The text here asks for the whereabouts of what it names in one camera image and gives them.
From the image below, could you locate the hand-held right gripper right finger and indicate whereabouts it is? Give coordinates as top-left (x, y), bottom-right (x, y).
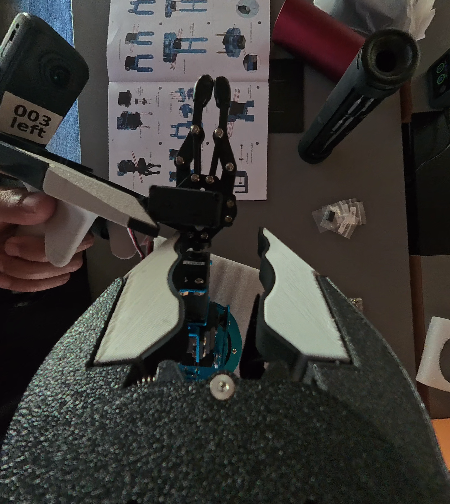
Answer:
top-left (257, 227), bottom-right (352, 382)

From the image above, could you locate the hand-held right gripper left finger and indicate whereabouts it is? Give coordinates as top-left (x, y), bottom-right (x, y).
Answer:
top-left (91, 235), bottom-right (189, 369)

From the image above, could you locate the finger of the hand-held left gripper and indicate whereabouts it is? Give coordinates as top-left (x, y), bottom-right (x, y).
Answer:
top-left (42, 159), bottom-right (160, 239)

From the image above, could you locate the black blue toy robot arm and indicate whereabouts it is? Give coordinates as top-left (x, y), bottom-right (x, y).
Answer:
top-left (146, 74), bottom-right (245, 383)

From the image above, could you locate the small black desk flap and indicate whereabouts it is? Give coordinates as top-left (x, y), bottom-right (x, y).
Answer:
top-left (268, 57), bottom-right (305, 134)

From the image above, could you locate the person's left hand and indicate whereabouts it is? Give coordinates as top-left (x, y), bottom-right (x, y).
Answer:
top-left (0, 185), bottom-right (96, 292)

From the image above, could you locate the bunch of small screw bags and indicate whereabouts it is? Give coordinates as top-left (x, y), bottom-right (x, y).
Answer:
top-left (312, 198), bottom-right (366, 239)

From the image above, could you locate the printed instruction sheet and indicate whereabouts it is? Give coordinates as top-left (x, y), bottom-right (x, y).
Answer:
top-left (108, 0), bottom-right (271, 201)

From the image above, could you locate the white foam piece with hole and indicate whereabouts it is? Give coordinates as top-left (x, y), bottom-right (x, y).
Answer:
top-left (416, 316), bottom-right (450, 396)

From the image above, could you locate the person's dark clothing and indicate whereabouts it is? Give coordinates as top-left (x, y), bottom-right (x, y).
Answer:
top-left (0, 272), bottom-right (93, 504)

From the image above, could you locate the black ribbed tube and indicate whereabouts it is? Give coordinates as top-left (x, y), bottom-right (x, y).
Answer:
top-left (298, 28), bottom-right (421, 165)

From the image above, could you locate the red metal cylinder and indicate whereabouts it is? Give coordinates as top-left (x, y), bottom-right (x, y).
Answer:
top-left (271, 0), bottom-right (367, 84)

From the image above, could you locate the white crumpled tissue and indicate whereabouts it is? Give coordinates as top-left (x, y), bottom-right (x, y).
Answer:
top-left (313, 0), bottom-right (437, 41)

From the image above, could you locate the red white servo cable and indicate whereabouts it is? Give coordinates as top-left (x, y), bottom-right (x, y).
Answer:
top-left (128, 225), bottom-right (159, 258)

